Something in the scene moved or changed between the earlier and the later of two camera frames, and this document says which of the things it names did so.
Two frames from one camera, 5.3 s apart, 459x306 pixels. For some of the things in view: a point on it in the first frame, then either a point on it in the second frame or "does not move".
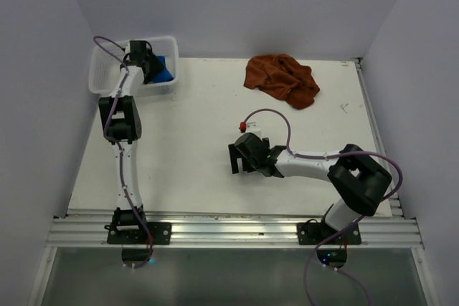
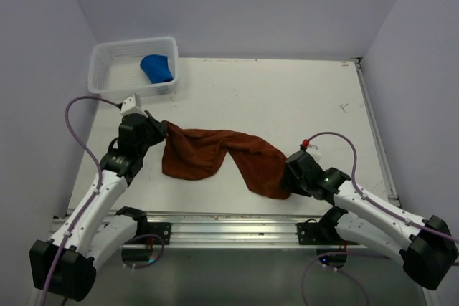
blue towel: x=163 y=75 does not move
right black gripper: x=235 y=153 -> x=290 y=175
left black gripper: x=157 y=65 -> x=159 y=128
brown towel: x=283 y=77 -> x=196 y=154
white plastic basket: x=105 y=59 does not move
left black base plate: x=161 y=233 does not move
